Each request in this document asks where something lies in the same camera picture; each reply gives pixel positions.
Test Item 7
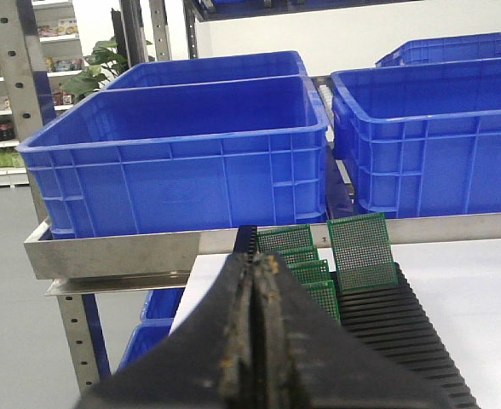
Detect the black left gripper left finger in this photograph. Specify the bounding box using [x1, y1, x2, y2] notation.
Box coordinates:
[76, 253, 256, 408]

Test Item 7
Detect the left blue plastic crate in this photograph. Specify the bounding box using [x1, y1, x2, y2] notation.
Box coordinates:
[19, 76, 327, 239]

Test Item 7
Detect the steel shelf rail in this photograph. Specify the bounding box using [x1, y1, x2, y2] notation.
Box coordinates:
[24, 213, 501, 279]

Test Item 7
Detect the black slotted board rack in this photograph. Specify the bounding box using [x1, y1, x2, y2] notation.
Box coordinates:
[234, 225, 477, 408]

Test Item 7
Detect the centre blue plastic crate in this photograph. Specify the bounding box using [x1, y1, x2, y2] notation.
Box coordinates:
[331, 58, 501, 218]

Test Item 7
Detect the blue crate on lower shelf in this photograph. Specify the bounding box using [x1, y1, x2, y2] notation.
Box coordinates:
[118, 287, 184, 370]

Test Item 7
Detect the blue plastic crate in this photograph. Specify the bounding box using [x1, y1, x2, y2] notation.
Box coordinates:
[331, 58, 501, 218]
[19, 76, 327, 239]

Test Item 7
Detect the store shelf with goods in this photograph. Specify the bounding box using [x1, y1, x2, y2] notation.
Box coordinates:
[0, 1, 84, 187]

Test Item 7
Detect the far left blue crate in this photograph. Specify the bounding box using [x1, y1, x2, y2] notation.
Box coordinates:
[103, 50, 308, 90]

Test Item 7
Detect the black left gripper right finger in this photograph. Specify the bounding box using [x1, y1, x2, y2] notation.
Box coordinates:
[253, 252, 453, 408]

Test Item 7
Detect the green perforated circuit board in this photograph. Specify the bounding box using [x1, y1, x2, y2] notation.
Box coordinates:
[327, 213, 398, 291]
[257, 224, 313, 252]
[288, 260, 331, 285]
[279, 245, 319, 265]

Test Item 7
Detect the perforated steel rack post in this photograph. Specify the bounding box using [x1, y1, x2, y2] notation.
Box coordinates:
[0, 1, 100, 392]

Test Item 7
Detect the green potted plant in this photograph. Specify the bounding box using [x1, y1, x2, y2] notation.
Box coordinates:
[60, 37, 130, 103]

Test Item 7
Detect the far right blue crate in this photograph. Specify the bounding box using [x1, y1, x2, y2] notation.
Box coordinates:
[375, 32, 501, 67]

